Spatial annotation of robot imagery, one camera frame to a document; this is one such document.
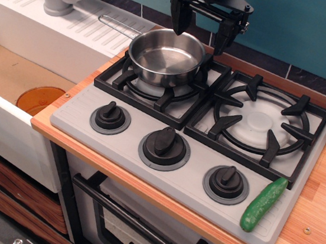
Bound black stove knob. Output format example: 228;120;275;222
203;165;250;206
89;101;131;135
138;127;191;172

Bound black right burner grate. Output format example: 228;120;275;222
184;71;326;190

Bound black middle stove knob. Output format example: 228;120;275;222
138;127;191;172

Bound black left stove knob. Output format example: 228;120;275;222
89;101;131;135

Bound black right stove knob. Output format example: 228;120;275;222
203;165;250;206

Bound toy oven door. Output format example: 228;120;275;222
56;151;264;244

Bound green toy pickle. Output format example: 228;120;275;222
240;177;288;233

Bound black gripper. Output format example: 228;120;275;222
170;0;254;56

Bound white toy sink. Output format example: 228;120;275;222
0;0;154;193

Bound black burner grate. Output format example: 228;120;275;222
94;51;232;130
184;71;326;190

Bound stainless steel pot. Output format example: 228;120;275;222
98;15;206;88

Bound wooden drawer fronts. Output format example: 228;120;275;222
0;156;71;244

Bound grey toy stove top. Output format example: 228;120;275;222
50;55;326;244

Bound orange plastic plate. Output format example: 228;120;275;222
16;86;66;116

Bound black left burner grate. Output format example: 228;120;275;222
94;51;232;130

